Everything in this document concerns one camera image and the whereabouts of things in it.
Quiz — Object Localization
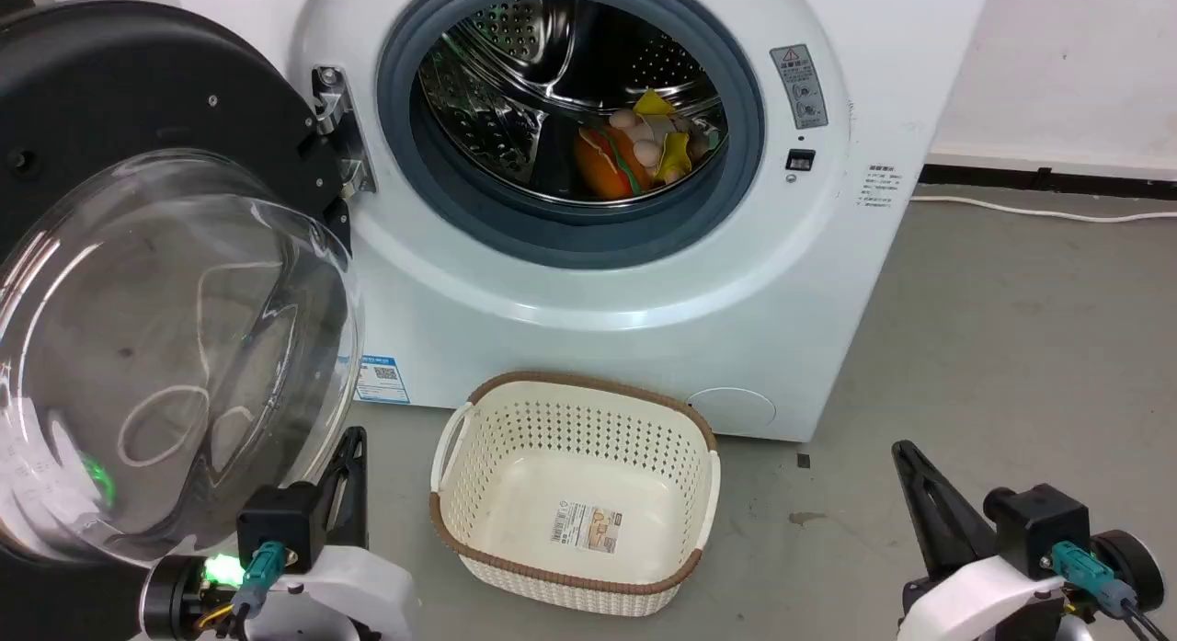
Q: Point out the white front-load washing machine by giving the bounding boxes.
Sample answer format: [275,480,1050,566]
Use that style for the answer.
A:
[172,0,996,443]

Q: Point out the orange hamburger plush toy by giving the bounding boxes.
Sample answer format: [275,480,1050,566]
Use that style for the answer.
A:
[575,126,656,201]

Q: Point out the black baseboard strip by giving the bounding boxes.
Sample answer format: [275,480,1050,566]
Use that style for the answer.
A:
[918,164,1177,202]

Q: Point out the blue QR code label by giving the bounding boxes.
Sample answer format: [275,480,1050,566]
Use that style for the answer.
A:
[353,353,411,405]

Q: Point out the black washer door glass bowl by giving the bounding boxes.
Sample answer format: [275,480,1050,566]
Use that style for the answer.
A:
[0,0,367,641]

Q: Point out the white floor cable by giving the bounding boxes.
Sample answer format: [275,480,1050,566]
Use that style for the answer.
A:
[909,194,1177,224]

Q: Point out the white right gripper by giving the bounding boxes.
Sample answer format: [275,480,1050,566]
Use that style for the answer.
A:
[891,441,1072,641]

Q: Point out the teal connector gripper cable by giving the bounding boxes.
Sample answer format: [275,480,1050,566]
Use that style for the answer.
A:
[219,541,288,635]
[1050,541,1177,641]

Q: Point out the round white filter cover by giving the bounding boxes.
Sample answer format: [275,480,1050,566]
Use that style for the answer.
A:
[686,387,778,434]

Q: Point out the black text sticker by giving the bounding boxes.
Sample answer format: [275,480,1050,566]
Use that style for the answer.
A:
[858,163,907,210]

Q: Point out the doll with yellow clothes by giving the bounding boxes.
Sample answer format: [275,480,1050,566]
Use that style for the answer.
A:
[608,89,724,186]

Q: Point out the stainless steel washer drum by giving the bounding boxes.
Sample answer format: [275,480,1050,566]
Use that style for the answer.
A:
[417,0,729,205]

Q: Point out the grey warning sticker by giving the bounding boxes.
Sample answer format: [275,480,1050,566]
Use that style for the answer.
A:
[770,43,829,131]

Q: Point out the teal connector right gripper cable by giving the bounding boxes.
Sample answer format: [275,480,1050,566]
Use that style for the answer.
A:
[1050,541,1177,641]

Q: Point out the metal door hinge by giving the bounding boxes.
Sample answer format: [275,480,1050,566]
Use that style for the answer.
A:
[311,65,377,199]

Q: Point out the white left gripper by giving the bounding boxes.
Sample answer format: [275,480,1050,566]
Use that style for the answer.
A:
[246,427,420,641]

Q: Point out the product label barcode sticker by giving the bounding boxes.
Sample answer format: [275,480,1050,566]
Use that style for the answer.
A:
[550,500,625,555]

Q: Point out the teal connector left gripper cable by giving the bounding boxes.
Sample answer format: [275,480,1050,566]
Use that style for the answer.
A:
[219,541,288,635]

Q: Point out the cream laundry basket brown rim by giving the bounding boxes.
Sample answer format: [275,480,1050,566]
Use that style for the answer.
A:
[429,372,722,619]

